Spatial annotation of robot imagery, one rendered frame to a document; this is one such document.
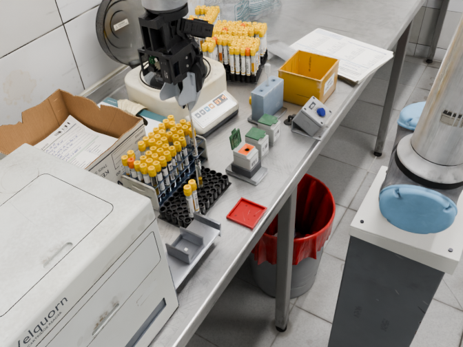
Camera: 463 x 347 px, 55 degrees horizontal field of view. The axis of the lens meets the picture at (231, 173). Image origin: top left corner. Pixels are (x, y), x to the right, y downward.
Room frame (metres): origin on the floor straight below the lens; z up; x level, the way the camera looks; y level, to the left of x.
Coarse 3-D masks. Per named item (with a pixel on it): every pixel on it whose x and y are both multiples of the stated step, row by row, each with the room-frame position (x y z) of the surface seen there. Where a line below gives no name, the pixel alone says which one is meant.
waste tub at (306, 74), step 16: (288, 64) 1.15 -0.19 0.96; (304, 64) 1.20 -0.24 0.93; (320, 64) 1.17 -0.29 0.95; (336, 64) 1.11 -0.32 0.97; (288, 80) 1.09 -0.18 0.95; (304, 80) 1.06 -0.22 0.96; (320, 80) 1.03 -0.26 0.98; (336, 80) 1.13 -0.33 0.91; (288, 96) 1.08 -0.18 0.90; (304, 96) 1.06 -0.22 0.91; (320, 96) 1.04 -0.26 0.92
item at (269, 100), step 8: (272, 80) 1.05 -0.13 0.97; (280, 80) 1.05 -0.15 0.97; (256, 88) 1.02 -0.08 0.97; (264, 88) 1.01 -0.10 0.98; (272, 88) 1.01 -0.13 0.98; (280, 88) 1.04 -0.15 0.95; (256, 96) 0.99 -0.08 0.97; (264, 96) 0.98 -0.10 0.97; (272, 96) 1.01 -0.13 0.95; (280, 96) 1.04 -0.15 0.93; (256, 104) 0.99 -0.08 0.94; (264, 104) 0.98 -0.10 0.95; (272, 104) 1.01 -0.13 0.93; (280, 104) 1.04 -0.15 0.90; (256, 112) 0.99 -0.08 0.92; (264, 112) 0.98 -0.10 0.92; (272, 112) 1.01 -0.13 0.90; (280, 112) 1.02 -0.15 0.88; (256, 120) 0.99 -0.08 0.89
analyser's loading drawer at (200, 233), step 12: (204, 216) 0.61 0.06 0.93; (180, 228) 0.58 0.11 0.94; (192, 228) 0.60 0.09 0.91; (204, 228) 0.60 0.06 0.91; (216, 228) 0.59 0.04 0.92; (180, 240) 0.57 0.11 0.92; (192, 240) 0.56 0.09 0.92; (204, 240) 0.56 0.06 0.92; (168, 252) 0.54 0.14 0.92; (180, 252) 0.52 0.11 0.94; (192, 252) 0.54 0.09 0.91; (204, 252) 0.54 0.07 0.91; (168, 264) 0.51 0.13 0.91; (180, 264) 0.51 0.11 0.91; (192, 264) 0.51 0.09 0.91; (180, 276) 0.48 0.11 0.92
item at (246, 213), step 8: (240, 200) 0.70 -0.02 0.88; (248, 200) 0.70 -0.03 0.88; (240, 208) 0.68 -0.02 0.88; (248, 208) 0.68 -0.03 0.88; (256, 208) 0.68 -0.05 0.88; (264, 208) 0.67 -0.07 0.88; (232, 216) 0.66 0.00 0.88; (240, 216) 0.65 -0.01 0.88; (248, 216) 0.65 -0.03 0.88; (256, 216) 0.65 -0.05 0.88; (240, 224) 0.63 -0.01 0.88; (248, 224) 0.62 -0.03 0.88
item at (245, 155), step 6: (240, 144) 0.82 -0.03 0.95; (246, 144) 0.81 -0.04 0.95; (234, 150) 0.79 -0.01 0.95; (240, 150) 0.79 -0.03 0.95; (246, 150) 0.80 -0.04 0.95; (252, 150) 0.79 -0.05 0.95; (234, 156) 0.79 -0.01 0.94; (240, 156) 0.78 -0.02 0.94; (246, 156) 0.77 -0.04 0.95; (252, 156) 0.78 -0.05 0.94; (234, 162) 0.79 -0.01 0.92; (240, 162) 0.78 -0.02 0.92; (246, 162) 0.77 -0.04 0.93; (252, 162) 0.78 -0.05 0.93; (246, 168) 0.77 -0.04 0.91
